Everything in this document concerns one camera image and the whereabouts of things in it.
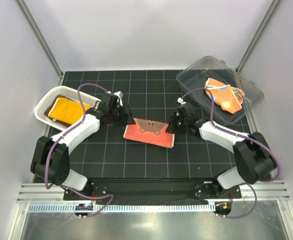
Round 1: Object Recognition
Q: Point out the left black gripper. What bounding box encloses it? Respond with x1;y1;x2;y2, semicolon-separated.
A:
109;103;135;129

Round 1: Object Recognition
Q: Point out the pink brown towel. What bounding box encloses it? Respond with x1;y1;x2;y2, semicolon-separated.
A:
123;118;175;148

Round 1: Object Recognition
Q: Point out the yellow blue patterned towel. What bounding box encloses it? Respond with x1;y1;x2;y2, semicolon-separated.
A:
49;98;91;125

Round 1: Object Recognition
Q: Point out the orange polka dot towel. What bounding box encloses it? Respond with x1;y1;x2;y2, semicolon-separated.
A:
204;78;245;114

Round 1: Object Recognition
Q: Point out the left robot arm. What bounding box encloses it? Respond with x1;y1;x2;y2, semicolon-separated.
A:
30;91;135;200

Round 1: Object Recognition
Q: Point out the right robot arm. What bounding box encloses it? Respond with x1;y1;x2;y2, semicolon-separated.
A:
166;101;279;198

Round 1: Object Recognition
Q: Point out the white perforated plastic basket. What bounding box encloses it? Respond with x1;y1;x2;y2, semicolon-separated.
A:
34;86;101;131

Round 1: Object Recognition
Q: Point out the clear plastic storage bin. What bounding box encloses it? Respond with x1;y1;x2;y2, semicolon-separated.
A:
176;56;265;126

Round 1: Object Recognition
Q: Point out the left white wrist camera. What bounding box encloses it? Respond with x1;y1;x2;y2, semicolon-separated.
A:
107;91;123;108

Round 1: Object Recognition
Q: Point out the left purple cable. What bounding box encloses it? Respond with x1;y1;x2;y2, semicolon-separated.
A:
44;83;115;218

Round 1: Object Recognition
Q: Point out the purple cable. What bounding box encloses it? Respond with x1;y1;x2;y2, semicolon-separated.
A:
180;87;282;220
44;83;115;218

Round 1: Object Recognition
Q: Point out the white slotted cable duct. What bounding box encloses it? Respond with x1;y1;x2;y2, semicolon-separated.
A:
28;202;216;214

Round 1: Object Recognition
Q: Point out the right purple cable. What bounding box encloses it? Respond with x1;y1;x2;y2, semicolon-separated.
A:
180;87;282;220

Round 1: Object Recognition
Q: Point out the left aluminium frame post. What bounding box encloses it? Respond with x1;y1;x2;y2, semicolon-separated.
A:
15;0;63;78

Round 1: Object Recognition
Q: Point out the aluminium frame post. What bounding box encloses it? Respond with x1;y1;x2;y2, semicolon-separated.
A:
15;0;63;78
236;0;283;73

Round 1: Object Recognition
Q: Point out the right aluminium frame post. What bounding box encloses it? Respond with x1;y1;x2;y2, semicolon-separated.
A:
236;0;283;73

